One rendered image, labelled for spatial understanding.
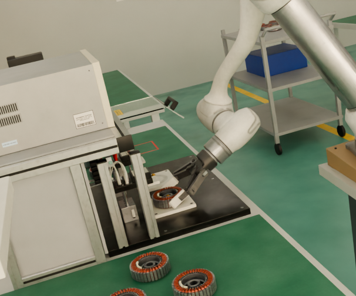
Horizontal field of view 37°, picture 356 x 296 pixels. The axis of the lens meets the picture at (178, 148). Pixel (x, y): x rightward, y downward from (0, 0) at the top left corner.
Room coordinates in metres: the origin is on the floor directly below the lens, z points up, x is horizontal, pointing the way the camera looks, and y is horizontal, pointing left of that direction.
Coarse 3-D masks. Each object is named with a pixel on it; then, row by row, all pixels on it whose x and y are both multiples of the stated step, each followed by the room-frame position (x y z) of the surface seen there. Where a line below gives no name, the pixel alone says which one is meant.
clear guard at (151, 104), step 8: (152, 96) 2.14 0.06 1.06; (120, 104) 2.12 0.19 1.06; (128, 104) 2.09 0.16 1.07; (136, 104) 2.06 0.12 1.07; (144, 104) 2.03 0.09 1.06; (152, 104) 2.00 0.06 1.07; (160, 104) 1.98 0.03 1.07; (128, 112) 1.95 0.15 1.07; (136, 112) 1.93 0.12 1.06; (144, 112) 1.90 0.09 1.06; (176, 112) 1.94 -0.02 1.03
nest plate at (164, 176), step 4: (160, 172) 2.01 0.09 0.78; (164, 172) 2.00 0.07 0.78; (168, 172) 1.99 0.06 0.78; (156, 176) 1.98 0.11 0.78; (160, 176) 1.97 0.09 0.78; (164, 176) 1.96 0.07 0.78; (168, 176) 1.95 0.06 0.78; (172, 176) 1.94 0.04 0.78; (160, 180) 1.92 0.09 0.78; (164, 180) 1.91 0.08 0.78; (168, 180) 1.91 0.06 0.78; (156, 184) 1.89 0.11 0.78; (160, 184) 1.88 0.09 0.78; (152, 188) 1.86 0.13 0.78; (156, 188) 1.87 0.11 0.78
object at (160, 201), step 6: (156, 192) 1.72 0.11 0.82; (162, 192) 1.73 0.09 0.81; (168, 192) 1.73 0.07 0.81; (174, 192) 1.72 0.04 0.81; (156, 198) 1.68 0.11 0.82; (162, 198) 1.66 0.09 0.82; (168, 198) 1.65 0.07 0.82; (156, 204) 1.67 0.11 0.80; (162, 204) 1.65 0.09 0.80; (168, 204) 1.66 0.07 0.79
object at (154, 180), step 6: (144, 168) 1.71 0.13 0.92; (132, 174) 1.67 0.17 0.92; (150, 174) 1.66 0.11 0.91; (120, 180) 1.69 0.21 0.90; (132, 180) 1.67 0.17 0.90; (150, 180) 1.66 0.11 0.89; (156, 180) 1.68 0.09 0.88; (120, 186) 1.65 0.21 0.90; (126, 186) 1.64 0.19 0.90; (132, 186) 1.65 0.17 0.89; (126, 198) 1.65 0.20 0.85; (126, 204) 1.65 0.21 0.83
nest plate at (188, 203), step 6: (186, 198) 1.71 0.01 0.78; (180, 204) 1.66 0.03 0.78; (186, 204) 1.65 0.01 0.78; (192, 204) 1.64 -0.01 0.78; (156, 210) 1.66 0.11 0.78; (162, 210) 1.65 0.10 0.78; (168, 210) 1.64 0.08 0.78; (174, 210) 1.63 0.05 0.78; (180, 210) 1.63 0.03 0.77; (156, 216) 1.62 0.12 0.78; (162, 216) 1.62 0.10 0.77
